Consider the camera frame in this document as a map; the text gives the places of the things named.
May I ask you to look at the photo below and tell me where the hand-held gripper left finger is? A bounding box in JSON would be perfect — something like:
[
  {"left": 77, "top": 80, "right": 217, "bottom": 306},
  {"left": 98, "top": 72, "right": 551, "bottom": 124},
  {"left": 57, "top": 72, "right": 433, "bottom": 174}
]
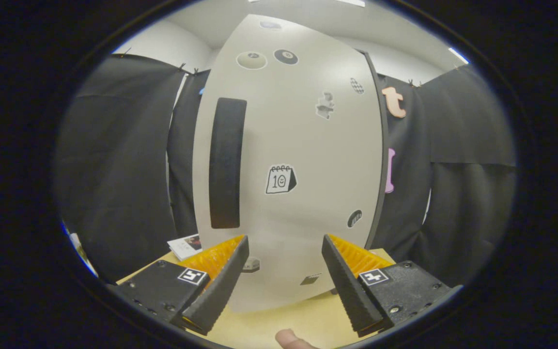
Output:
[{"left": 109, "top": 235, "right": 249, "bottom": 336}]

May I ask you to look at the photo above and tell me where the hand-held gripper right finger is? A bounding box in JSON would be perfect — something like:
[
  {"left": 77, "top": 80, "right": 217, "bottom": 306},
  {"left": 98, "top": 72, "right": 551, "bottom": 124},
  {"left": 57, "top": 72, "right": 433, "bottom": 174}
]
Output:
[{"left": 321, "top": 234, "right": 464, "bottom": 337}]

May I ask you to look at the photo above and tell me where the grey shoe cabinet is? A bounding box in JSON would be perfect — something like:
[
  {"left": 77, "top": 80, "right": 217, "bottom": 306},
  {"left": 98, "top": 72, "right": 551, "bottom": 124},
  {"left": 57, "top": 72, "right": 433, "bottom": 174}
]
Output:
[{"left": 356, "top": 48, "right": 389, "bottom": 251}]

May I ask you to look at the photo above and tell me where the white shoe cabinet door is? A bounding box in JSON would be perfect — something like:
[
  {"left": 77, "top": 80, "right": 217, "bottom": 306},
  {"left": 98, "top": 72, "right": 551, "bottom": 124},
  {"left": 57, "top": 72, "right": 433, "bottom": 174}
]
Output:
[{"left": 193, "top": 15, "right": 384, "bottom": 313}]

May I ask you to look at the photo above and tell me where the white book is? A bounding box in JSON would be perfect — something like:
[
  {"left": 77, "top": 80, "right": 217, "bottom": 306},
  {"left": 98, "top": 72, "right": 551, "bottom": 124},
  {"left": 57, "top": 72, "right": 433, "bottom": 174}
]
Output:
[{"left": 168, "top": 234, "right": 203, "bottom": 262}]

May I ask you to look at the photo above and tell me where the small white side table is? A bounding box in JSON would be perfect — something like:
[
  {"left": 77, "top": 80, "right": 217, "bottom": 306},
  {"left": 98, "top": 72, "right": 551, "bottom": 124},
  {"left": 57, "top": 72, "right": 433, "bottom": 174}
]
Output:
[{"left": 61, "top": 221, "right": 98, "bottom": 278}]

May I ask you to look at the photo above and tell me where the black backdrop cloth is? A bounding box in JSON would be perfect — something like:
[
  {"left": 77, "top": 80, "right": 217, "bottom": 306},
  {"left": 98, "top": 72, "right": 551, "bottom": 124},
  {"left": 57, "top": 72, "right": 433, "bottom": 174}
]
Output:
[{"left": 54, "top": 52, "right": 518, "bottom": 287}]

